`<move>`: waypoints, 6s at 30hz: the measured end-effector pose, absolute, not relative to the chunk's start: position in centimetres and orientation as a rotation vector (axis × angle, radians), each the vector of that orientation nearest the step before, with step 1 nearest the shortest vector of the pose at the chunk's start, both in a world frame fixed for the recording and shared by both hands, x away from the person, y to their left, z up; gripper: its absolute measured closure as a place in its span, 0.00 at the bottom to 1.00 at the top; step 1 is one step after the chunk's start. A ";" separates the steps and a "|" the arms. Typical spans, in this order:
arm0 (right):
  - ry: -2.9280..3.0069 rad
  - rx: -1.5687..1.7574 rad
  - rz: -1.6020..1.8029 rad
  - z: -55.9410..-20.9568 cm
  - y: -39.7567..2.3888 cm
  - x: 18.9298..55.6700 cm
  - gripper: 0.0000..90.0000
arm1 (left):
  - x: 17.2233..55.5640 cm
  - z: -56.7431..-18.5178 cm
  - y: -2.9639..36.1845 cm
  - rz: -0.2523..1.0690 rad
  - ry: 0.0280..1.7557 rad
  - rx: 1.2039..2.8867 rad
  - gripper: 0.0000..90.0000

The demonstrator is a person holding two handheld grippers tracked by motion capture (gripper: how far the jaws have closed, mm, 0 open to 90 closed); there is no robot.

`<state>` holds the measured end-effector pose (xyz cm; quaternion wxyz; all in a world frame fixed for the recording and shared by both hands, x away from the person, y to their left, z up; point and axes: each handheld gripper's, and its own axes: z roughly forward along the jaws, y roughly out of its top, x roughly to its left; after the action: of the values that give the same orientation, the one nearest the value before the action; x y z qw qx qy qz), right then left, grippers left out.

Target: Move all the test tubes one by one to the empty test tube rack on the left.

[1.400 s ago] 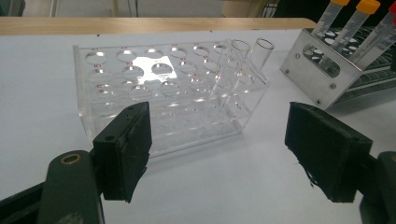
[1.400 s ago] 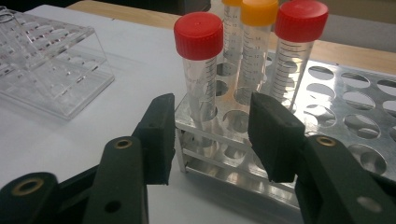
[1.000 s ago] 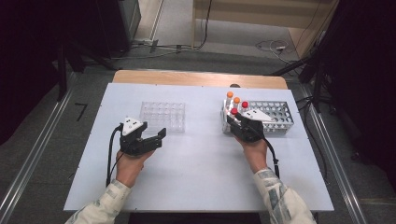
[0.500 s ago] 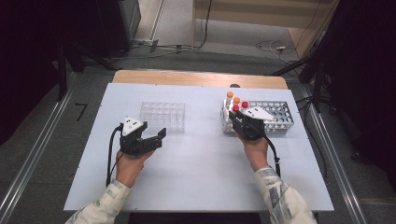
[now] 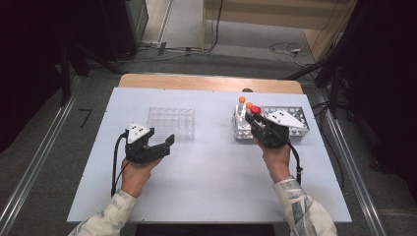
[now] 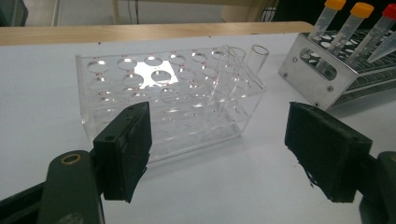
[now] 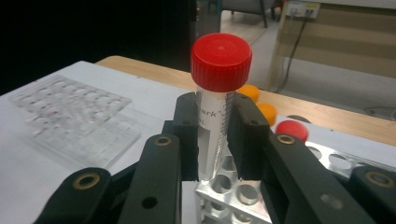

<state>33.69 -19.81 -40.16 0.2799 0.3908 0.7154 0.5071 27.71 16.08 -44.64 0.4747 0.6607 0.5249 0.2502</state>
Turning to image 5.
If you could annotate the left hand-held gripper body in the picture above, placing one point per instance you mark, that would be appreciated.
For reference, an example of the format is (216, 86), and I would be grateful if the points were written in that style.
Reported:
(137, 150)

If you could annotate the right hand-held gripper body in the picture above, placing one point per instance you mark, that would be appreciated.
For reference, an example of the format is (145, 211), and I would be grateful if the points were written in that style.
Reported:
(272, 132)

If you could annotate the red-capped test tube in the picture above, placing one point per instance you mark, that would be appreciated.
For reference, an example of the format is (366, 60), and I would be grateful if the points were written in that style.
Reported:
(256, 110)

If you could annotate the orange-capped test tube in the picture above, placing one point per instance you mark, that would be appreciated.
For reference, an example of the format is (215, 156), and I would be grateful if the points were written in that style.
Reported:
(242, 99)
(249, 105)

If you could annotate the clear acrylic tube rack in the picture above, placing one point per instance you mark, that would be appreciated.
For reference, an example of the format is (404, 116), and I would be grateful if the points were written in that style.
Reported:
(171, 123)

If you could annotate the metal tube rack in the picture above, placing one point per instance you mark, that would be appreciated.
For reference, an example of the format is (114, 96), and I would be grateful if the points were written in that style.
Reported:
(300, 132)

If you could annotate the person's left hand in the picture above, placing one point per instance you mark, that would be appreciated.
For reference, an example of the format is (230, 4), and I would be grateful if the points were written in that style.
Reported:
(137, 178)

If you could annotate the person's right hand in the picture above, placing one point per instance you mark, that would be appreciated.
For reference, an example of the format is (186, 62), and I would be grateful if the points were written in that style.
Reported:
(277, 164)

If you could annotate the black stand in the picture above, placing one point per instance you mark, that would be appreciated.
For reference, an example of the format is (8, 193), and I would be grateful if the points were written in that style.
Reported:
(65, 75)
(334, 82)

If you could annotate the power strip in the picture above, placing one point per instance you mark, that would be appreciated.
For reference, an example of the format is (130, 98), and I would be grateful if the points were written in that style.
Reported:
(152, 44)

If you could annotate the light wooden furniture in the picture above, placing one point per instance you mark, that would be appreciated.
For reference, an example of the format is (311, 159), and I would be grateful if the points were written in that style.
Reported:
(278, 14)

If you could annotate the dark grey cabinet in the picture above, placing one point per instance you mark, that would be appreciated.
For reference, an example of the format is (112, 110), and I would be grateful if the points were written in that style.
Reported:
(131, 23)

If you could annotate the aluminium floor rail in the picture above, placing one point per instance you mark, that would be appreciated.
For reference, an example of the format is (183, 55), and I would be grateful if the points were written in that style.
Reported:
(36, 160)
(357, 183)

